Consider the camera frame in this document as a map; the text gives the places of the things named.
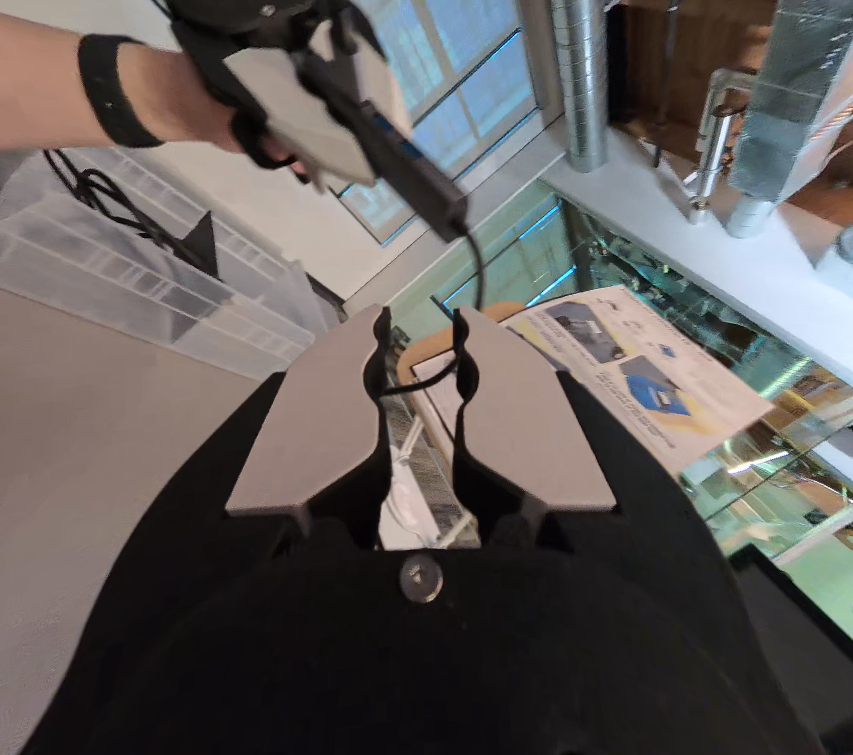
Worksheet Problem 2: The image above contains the glass partition window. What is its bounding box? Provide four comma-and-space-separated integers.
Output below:
432, 192, 575, 319

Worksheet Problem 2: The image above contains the black hub tail cable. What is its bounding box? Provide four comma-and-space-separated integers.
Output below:
380, 225, 486, 397

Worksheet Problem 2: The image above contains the chrome pipe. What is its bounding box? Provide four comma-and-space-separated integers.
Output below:
690, 69, 757, 226

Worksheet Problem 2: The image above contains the rectangular silver duct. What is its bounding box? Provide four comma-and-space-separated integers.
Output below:
726, 0, 853, 210

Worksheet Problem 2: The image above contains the clear plastic bin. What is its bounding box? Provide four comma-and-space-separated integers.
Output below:
0, 145, 347, 384

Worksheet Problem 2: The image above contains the person's left forearm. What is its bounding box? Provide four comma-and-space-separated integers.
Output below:
0, 12, 111, 151

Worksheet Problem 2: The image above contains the large office window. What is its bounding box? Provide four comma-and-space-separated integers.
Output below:
253, 0, 542, 244

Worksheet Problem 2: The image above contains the silver spiral air duct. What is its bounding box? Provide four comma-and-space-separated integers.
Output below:
553, 0, 610, 173

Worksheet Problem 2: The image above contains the printed instruction sheet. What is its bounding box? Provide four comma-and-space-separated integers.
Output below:
503, 284, 775, 476

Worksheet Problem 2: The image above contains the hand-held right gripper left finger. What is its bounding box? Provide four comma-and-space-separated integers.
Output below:
225, 304, 394, 521

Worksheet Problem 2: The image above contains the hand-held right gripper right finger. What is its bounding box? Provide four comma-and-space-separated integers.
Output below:
453, 306, 618, 514

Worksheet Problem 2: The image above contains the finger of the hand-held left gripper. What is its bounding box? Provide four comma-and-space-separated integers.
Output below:
310, 14, 415, 138
222, 45, 379, 194

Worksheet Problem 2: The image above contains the grey usb hub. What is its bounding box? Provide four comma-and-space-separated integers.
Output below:
303, 59, 470, 239

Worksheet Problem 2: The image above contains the person's left hand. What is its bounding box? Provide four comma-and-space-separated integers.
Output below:
122, 44, 315, 184

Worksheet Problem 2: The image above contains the wooden document stand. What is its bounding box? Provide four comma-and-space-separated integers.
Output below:
383, 301, 530, 548

